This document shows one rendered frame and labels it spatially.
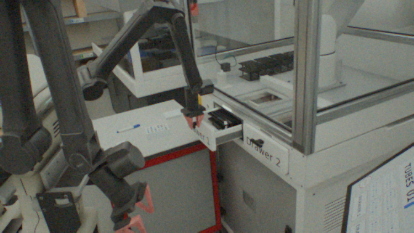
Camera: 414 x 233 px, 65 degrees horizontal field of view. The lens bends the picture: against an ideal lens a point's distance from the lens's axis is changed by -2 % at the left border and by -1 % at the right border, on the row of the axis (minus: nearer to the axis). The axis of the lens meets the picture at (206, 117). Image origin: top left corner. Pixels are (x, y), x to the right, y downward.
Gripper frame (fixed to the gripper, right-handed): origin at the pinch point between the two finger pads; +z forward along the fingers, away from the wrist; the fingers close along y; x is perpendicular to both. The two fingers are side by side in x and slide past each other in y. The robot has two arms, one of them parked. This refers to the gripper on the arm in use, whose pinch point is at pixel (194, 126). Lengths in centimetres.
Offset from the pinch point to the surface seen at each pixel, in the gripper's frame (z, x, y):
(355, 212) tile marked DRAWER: -10, -84, 5
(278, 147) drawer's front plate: -2.5, -39.3, 17.1
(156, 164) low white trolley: 21.9, 14.1, -17.2
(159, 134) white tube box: 12.6, 26.7, -9.3
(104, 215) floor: 92, 79, -45
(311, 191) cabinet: 13, -52, 23
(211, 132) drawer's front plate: -1.4, -11.5, 2.8
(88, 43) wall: 30, 420, 9
